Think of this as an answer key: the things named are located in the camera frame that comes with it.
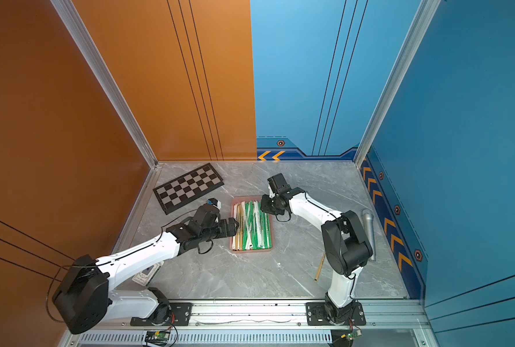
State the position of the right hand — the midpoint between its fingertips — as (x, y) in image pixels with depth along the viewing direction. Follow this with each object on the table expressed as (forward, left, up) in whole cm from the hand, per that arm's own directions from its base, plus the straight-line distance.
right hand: (262, 207), depth 92 cm
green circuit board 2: (-44, -30, -9) cm, 54 cm away
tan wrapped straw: (-23, -23, -9) cm, 33 cm away
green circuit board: (-45, +34, -11) cm, 57 cm away
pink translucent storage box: (-5, +4, -7) cm, 9 cm away
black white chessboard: (+13, +39, -5) cm, 41 cm away
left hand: (-9, +12, +2) cm, 15 cm away
